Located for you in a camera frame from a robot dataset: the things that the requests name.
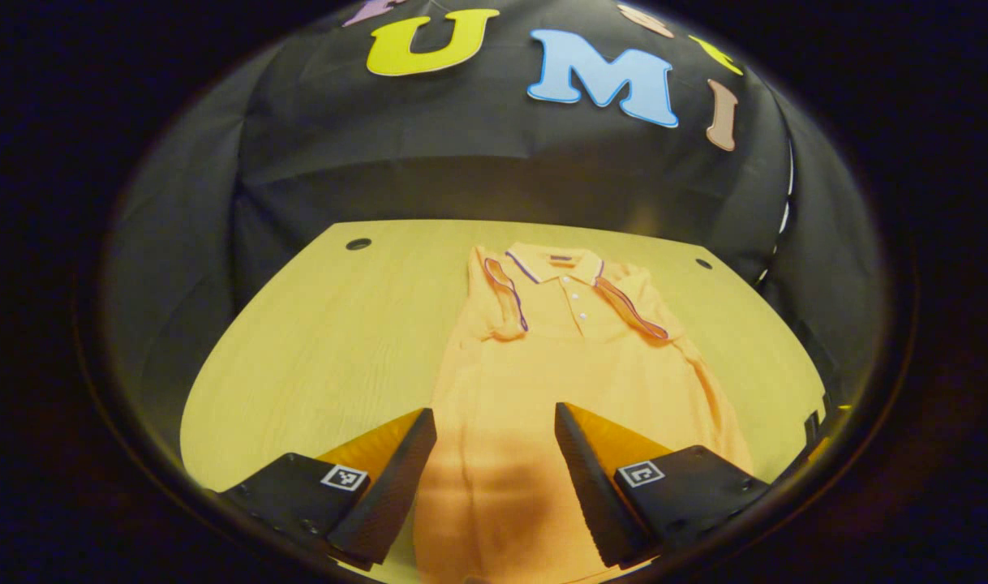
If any orange polo T-shirt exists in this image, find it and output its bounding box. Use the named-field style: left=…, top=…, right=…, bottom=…
left=413, top=242, right=754, bottom=584

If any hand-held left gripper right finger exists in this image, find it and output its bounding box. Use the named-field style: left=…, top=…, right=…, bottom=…
left=554, top=402, right=771, bottom=569

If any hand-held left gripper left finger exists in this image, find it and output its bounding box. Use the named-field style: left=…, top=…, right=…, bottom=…
left=218, top=408, right=438, bottom=566

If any black backdrop cloth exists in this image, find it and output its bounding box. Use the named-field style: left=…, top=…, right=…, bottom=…
left=105, top=0, right=892, bottom=459

